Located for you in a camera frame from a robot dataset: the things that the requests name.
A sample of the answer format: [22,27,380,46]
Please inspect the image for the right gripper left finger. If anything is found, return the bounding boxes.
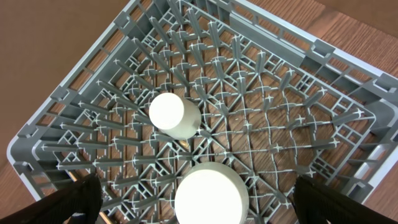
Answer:
[1,174,103,224]

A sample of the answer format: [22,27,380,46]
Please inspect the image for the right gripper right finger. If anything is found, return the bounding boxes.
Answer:
[293,175,397,224]

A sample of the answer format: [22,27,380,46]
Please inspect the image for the pale green bowl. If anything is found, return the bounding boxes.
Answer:
[175,162,249,224]

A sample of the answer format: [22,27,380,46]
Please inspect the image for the white cup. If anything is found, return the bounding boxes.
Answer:
[149,93,201,140]

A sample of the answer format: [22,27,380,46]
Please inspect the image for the grey dishwasher rack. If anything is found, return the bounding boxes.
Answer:
[7,1,397,223]

